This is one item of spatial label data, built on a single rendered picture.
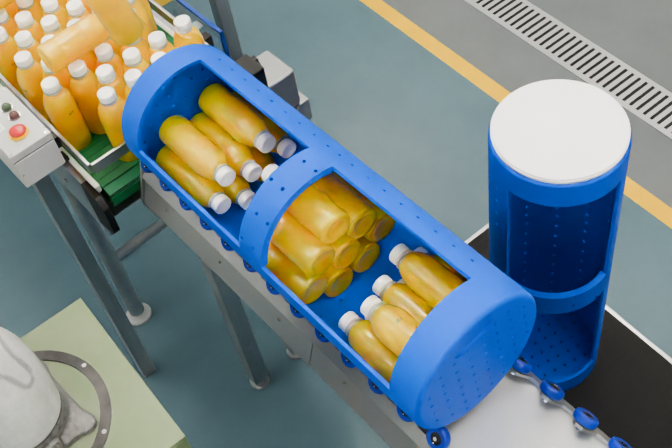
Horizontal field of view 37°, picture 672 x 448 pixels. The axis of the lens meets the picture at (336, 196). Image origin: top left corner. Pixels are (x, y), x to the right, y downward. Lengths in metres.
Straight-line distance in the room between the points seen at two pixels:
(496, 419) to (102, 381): 0.69
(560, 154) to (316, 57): 1.88
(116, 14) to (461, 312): 0.92
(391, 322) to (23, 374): 0.59
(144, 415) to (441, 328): 0.54
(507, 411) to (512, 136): 0.56
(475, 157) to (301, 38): 0.89
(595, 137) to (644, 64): 1.66
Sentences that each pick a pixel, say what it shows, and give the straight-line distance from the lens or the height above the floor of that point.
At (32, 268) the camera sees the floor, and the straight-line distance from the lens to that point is 3.43.
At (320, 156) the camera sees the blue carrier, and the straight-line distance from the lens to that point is 1.79.
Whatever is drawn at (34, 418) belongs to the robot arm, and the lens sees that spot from 1.68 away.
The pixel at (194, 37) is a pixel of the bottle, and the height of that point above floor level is 1.06.
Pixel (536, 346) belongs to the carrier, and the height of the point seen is 0.16.
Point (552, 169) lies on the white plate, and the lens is 1.99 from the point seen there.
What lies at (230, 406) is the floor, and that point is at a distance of 2.95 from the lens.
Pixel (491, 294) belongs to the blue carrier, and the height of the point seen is 1.22.
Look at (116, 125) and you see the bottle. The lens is 2.24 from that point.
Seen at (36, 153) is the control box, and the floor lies 1.07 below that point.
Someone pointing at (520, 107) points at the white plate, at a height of 1.04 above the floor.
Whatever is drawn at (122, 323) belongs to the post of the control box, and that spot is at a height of 0.29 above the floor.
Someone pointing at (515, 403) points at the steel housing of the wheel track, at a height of 0.93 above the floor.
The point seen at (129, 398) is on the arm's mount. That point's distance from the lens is 1.78.
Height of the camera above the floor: 2.57
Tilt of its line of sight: 51 degrees down
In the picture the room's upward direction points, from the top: 11 degrees counter-clockwise
